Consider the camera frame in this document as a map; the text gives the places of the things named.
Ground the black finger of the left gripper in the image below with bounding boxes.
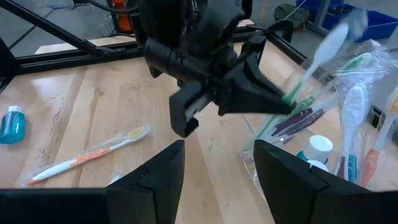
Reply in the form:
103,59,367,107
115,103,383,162
216,51,297,117
169,80,218,138

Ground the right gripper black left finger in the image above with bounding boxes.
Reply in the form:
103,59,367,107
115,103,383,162
105,139,187,224

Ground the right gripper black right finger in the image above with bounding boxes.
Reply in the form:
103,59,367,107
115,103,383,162
252,139,374,224

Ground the orange white toothbrush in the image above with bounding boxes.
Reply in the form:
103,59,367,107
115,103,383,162
26,124,153,187

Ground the green white toothbrush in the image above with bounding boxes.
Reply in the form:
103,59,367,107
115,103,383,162
295,52,374,114
247,9,368,150

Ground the blue white toothbrush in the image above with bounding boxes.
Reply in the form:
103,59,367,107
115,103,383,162
335,81,370,184

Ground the clear acrylic toothbrush holder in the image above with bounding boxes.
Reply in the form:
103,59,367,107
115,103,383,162
238,40,398,206

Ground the orange plastic object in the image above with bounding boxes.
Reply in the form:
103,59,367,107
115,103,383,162
111,0,132,34

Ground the green bag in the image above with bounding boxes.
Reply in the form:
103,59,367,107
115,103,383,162
273,2,308,29

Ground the blue plastic bin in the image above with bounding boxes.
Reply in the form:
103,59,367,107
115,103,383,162
322,2,398,43

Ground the black aluminium table frame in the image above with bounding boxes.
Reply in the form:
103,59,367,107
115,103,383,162
0,0,312,94

